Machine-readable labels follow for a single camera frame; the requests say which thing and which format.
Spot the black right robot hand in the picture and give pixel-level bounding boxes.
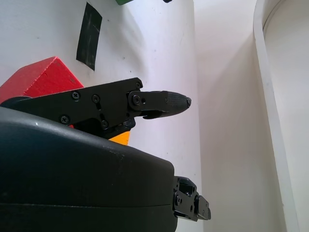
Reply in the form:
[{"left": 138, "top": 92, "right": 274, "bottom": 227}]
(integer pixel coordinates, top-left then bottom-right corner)
[{"left": 0, "top": 77, "right": 212, "bottom": 232}]

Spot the white curved panel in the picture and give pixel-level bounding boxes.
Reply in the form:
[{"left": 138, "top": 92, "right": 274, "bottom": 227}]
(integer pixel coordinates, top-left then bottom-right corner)
[{"left": 253, "top": 0, "right": 309, "bottom": 232}]

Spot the yellow cube block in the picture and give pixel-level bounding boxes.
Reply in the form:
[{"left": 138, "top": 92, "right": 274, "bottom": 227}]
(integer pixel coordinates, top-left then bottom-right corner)
[{"left": 108, "top": 130, "right": 131, "bottom": 146}]

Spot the red cube block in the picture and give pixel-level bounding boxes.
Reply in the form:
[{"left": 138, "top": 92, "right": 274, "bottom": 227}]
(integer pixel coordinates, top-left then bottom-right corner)
[{"left": 0, "top": 56, "right": 84, "bottom": 129}]

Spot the black tape strip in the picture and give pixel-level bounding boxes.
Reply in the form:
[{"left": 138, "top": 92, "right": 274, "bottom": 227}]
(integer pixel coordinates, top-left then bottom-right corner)
[{"left": 76, "top": 1, "right": 103, "bottom": 72}]

